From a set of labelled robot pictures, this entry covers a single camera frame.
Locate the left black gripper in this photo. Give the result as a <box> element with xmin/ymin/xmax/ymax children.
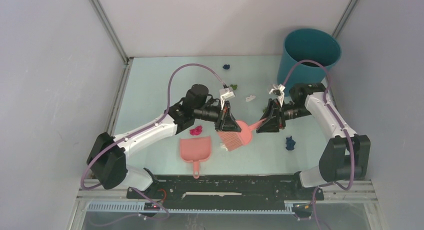
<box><xmin>193</xmin><ymin>99</ymin><xmax>241</xmax><ymax>132</ymax></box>

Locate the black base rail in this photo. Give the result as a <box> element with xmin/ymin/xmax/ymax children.
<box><xmin>144</xmin><ymin>173</ymin><xmax>324</xmax><ymax>211</ymax></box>

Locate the teal plastic bucket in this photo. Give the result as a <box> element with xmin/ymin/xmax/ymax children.
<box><xmin>277</xmin><ymin>28</ymin><xmax>342</xmax><ymax>96</ymax></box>

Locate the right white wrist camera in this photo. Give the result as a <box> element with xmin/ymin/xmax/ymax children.
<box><xmin>268</xmin><ymin>84</ymin><xmax>286</xmax><ymax>107</ymax></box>

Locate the magenta paper scrap small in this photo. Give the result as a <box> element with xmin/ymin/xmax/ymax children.
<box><xmin>189</xmin><ymin>125</ymin><xmax>203</xmax><ymax>136</ymax></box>

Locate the dark blue paper scrap right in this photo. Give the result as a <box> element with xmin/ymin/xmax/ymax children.
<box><xmin>285</xmin><ymin>136</ymin><xmax>296</xmax><ymax>151</ymax></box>

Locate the white paper scrap upper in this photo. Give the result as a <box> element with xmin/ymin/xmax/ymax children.
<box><xmin>245</xmin><ymin>95</ymin><xmax>256</xmax><ymax>103</ymax></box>

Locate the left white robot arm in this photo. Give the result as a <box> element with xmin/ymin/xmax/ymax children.
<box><xmin>86</xmin><ymin>84</ymin><xmax>242</xmax><ymax>198</ymax></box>

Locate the pink plastic dustpan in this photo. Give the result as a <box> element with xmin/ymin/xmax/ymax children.
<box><xmin>179</xmin><ymin>136</ymin><xmax>212</xmax><ymax>179</ymax></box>

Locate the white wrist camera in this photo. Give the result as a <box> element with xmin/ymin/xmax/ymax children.
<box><xmin>268</xmin><ymin>84</ymin><xmax>286</xmax><ymax>107</ymax></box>
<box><xmin>219</xmin><ymin>85</ymin><xmax>235</xmax><ymax>110</ymax></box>

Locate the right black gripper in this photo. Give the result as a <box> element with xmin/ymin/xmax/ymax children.
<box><xmin>255</xmin><ymin>98</ymin><xmax>311</xmax><ymax>134</ymax></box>

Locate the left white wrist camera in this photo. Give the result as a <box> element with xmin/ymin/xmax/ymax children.
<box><xmin>219</xmin><ymin>85</ymin><xmax>235</xmax><ymax>110</ymax></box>

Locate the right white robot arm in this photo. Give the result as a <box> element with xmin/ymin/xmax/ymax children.
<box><xmin>256</xmin><ymin>82</ymin><xmax>371</xmax><ymax>199</ymax></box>

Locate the pink plastic hand brush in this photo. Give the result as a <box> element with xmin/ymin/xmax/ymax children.
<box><xmin>217</xmin><ymin>119</ymin><xmax>264</xmax><ymax>152</ymax></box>

